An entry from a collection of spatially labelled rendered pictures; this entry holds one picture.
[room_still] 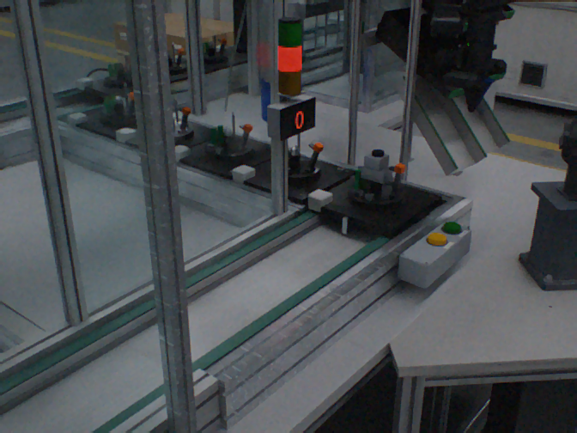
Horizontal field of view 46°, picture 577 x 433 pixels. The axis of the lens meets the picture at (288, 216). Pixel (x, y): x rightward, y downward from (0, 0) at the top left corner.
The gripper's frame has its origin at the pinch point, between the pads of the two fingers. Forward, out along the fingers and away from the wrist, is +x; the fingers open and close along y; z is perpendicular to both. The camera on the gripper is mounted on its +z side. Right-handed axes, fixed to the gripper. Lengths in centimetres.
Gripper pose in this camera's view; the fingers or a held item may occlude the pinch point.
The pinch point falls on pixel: (473, 96)
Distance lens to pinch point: 154.7
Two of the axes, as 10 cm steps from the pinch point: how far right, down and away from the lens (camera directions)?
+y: -6.3, 3.4, -6.9
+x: 0.0, 9.0, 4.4
